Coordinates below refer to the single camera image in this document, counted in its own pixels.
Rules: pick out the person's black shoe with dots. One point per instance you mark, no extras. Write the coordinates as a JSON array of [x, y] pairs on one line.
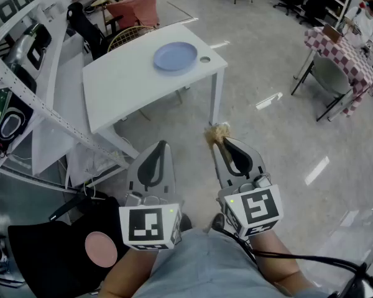
[[186, 223], [218, 222]]

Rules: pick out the brown cardboard box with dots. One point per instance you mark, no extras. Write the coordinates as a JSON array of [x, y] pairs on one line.
[[332, 33]]

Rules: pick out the tan fibrous scrubber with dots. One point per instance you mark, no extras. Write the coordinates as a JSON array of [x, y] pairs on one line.
[[216, 133]]

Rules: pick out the table with checkered cloth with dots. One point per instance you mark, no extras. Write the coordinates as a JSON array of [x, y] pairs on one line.
[[345, 54]]

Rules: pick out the white metal shelf rack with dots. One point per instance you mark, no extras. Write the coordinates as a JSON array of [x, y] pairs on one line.
[[81, 136]]

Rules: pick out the pink armchair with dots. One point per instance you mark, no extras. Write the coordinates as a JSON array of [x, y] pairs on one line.
[[136, 11]]

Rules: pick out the black bag with pink disc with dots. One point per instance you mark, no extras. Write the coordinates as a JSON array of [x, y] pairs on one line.
[[49, 259]]

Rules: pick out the white low platform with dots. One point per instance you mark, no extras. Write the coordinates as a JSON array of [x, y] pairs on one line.
[[68, 82]]

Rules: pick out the person's blue denim clothing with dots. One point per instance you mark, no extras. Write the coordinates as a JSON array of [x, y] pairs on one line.
[[205, 265]]

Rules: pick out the grey chair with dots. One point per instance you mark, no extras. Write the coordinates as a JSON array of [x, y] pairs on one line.
[[329, 73]]

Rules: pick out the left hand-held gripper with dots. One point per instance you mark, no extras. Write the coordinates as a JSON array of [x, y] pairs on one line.
[[143, 225]]

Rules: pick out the black case with oval window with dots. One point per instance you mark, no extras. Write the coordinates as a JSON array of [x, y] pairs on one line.
[[9, 126]]

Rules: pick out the white case with black panel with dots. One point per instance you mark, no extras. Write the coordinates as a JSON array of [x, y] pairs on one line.
[[21, 51]]

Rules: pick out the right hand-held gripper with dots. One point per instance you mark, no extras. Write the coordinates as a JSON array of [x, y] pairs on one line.
[[258, 208]]

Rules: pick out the white table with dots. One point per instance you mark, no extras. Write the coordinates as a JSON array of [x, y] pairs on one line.
[[127, 76]]

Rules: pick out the person's left forearm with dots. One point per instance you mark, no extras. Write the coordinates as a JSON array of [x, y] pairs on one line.
[[127, 275]]

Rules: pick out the person's right forearm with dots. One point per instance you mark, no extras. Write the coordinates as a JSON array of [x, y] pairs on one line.
[[283, 272]]

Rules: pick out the big blue plate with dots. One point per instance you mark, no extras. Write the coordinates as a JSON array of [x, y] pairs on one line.
[[174, 56]]

